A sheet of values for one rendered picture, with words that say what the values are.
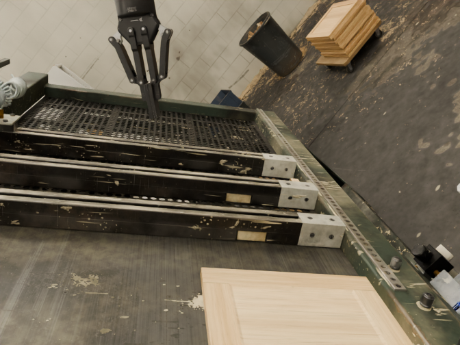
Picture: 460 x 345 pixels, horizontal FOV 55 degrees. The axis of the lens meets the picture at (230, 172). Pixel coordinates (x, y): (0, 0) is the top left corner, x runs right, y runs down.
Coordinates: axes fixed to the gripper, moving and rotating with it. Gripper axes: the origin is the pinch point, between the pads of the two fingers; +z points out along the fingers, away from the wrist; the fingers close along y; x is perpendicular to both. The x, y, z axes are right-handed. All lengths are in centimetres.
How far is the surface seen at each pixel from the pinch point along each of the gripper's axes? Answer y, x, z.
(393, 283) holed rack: 47, 3, 48
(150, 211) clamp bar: -9.2, 11.6, 28.7
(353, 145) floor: 73, 232, 75
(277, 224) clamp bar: 21.8, 19.8, 38.4
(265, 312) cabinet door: 19.0, -11.3, 43.8
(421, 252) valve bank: 57, 17, 48
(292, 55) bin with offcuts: 40, 452, 17
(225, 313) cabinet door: 11.3, -14.4, 41.4
